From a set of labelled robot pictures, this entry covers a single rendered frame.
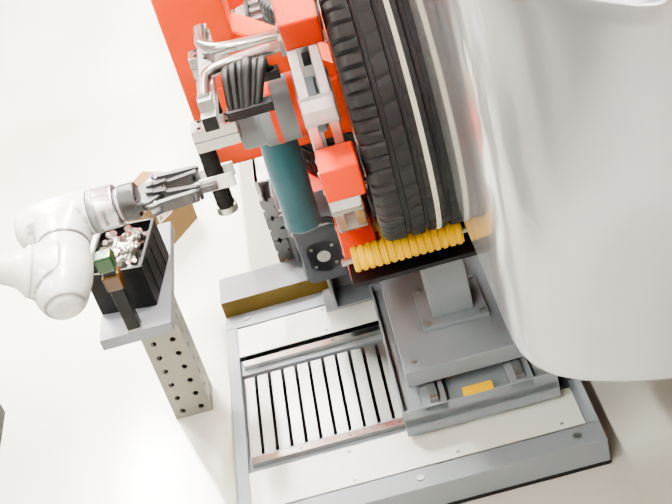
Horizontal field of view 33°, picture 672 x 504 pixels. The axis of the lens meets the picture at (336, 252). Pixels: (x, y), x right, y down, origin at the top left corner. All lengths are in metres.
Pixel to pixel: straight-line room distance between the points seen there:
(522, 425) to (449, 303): 0.33
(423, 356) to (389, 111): 0.74
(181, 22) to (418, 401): 1.05
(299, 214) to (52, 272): 0.69
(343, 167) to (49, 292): 0.59
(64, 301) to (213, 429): 0.92
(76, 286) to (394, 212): 0.62
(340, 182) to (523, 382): 0.75
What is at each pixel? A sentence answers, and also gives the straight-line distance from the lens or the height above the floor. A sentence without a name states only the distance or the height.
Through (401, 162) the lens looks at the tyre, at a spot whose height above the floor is 0.84.
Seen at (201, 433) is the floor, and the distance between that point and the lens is 2.95.
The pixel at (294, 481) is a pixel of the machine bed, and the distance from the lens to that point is 2.62.
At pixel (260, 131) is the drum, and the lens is 2.34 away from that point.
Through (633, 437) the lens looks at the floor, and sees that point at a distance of 2.65.
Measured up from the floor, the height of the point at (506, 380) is 0.15.
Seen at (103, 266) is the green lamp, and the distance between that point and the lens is 2.49.
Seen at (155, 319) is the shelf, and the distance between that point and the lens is 2.60.
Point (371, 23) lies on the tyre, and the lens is 2.07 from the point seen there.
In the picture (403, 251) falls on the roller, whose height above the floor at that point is 0.52.
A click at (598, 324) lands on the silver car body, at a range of 1.57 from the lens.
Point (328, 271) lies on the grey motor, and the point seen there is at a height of 0.27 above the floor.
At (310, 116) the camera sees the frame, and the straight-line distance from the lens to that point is 2.10.
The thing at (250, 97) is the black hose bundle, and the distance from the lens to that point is 2.14.
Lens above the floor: 1.92
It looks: 34 degrees down
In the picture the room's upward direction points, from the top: 17 degrees counter-clockwise
